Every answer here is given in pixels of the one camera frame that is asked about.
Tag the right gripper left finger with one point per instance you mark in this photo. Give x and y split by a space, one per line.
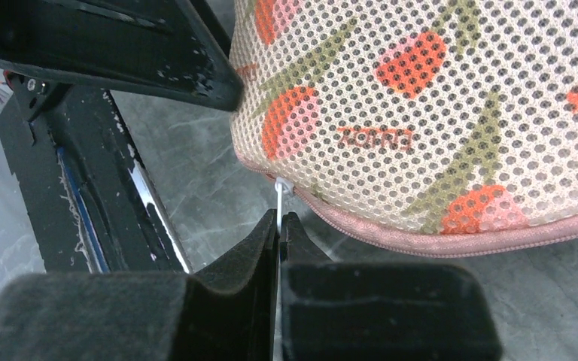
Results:
222 312

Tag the white zipper pull tie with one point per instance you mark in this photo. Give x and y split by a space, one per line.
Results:
283 188

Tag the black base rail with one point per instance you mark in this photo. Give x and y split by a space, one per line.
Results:
88 196

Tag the floral mesh laundry bag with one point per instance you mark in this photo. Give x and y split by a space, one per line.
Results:
433 128

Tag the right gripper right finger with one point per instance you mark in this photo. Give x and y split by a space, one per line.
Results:
378 310

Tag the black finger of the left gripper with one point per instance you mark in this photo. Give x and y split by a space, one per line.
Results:
171 49

